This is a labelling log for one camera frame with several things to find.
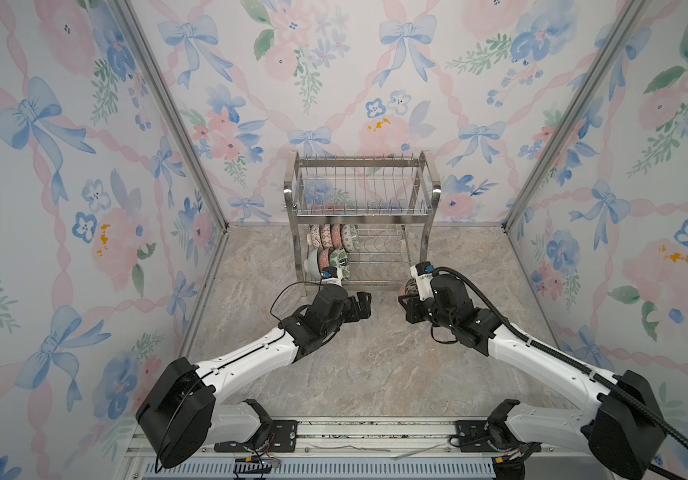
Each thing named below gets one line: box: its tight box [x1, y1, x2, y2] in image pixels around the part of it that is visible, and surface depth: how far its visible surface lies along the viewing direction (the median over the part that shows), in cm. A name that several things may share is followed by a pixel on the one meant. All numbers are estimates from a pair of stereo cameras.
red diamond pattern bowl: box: [320, 224, 333, 249], surface depth 102 cm
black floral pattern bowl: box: [330, 224, 343, 249], surface depth 102 cm
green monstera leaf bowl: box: [329, 248, 349, 279], surface depth 103 cm
